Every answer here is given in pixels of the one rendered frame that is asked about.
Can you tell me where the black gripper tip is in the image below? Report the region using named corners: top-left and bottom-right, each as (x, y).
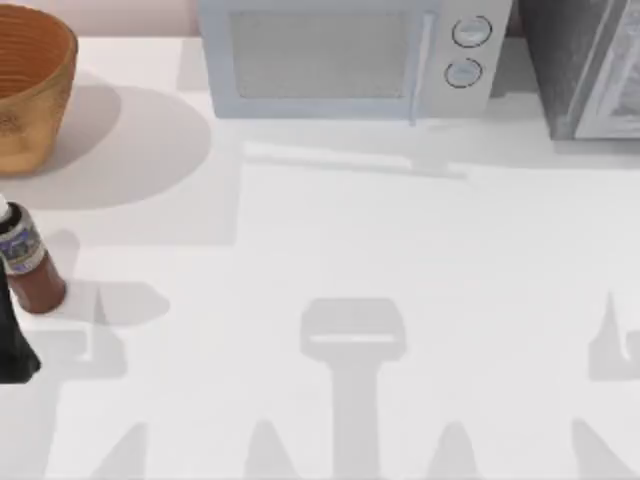
top-left (0, 259), bottom-right (42, 385)

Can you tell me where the microwave oven door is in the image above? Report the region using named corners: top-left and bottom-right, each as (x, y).
top-left (197, 0), bottom-right (441, 121)

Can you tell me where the round microwave knob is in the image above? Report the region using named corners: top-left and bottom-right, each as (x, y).
top-left (443, 57), bottom-right (485, 90)
top-left (451, 14), bottom-right (494, 49)

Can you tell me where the microwave door handle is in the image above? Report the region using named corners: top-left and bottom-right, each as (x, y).
top-left (409, 13), bottom-right (435, 126)

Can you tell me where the brown sauce bottle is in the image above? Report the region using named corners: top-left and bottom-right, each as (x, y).
top-left (0, 193), bottom-right (68, 315)

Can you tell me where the grey cabinet door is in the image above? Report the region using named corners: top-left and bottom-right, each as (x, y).
top-left (573, 0), bottom-right (640, 141)

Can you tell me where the woven wicker basket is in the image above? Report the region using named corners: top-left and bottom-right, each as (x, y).
top-left (0, 8), bottom-right (80, 177)

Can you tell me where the pale microwave oven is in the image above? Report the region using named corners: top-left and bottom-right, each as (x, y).
top-left (196, 0), bottom-right (515, 125)

